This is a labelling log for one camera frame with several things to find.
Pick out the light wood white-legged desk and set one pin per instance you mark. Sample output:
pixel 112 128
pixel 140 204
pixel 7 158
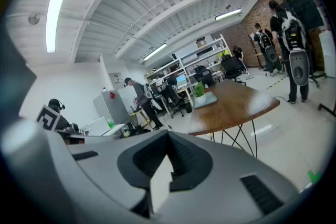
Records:
pixel 181 90

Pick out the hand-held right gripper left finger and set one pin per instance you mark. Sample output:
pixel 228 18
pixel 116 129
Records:
pixel 110 165

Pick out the black waste bin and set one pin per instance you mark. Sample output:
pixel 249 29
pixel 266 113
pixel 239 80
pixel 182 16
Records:
pixel 189 108

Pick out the green leafy plant sprig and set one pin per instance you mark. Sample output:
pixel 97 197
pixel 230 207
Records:
pixel 200 99

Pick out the black router with antennas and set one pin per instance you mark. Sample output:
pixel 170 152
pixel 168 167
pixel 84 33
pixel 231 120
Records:
pixel 135 107

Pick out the green translucent container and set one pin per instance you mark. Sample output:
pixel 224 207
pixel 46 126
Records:
pixel 110 122

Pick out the white wall panel box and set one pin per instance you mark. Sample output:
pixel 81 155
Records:
pixel 116 80

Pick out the white shelving unit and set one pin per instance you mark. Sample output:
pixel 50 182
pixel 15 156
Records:
pixel 207 49
pixel 162 69

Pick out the white grey backpack unit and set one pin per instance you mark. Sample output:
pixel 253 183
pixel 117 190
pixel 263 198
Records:
pixel 161 84

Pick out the black rack stand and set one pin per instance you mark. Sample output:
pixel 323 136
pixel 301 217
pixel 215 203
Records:
pixel 328 110

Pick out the grey-green tray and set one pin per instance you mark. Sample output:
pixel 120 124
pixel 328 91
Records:
pixel 210 101

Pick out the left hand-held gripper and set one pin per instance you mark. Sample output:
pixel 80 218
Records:
pixel 48 118

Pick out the ceiling tube light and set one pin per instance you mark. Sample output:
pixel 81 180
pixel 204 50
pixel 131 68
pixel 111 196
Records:
pixel 155 51
pixel 228 14
pixel 53 23

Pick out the black office chair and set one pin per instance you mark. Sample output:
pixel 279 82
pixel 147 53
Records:
pixel 231 66
pixel 203 74
pixel 172 97

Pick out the round wooden side table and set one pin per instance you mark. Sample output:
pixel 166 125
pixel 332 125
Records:
pixel 140 112

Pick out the round smoke detector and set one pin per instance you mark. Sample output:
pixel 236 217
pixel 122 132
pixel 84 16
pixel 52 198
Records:
pixel 34 18

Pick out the silver laptop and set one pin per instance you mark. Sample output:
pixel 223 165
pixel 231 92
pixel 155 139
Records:
pixel 181 78

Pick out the silver refrigerator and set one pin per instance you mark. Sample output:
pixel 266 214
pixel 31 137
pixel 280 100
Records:
pixel 110 110

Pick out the white table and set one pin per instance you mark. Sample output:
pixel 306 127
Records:
pixel 113 129

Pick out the wooden top standing desk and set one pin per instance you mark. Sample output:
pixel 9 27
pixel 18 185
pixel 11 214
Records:
pixel 258 55

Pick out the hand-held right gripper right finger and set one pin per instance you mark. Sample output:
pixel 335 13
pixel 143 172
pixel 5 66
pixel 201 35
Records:
pixel 225 165

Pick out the black display panel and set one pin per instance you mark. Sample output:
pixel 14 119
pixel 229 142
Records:
pixel 305 9

